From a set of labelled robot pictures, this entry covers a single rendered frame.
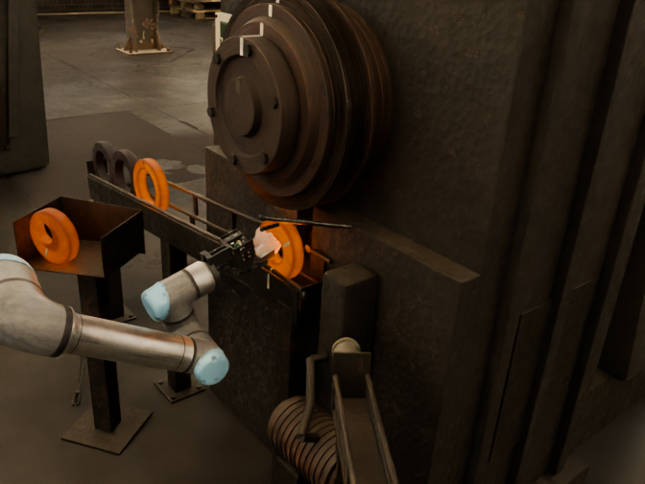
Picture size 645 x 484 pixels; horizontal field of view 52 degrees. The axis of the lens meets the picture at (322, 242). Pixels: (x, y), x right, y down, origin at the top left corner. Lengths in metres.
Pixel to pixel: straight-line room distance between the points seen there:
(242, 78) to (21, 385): 1.49
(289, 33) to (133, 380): 1.47
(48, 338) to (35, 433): 1.06
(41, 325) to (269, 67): 0.62
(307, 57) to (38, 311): 0.67
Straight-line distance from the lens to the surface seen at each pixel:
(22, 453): 2.23
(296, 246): 1.54
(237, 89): 1.37
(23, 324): 1.25
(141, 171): 2.20
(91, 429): 2.24
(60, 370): 2.53
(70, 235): 1.84
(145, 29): 8.49
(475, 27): 1.23
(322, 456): 1.36
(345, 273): 1.39
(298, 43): 1.31
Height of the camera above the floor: 1.45
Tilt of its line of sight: 25 degrees down
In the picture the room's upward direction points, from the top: 4 degrees clockwise
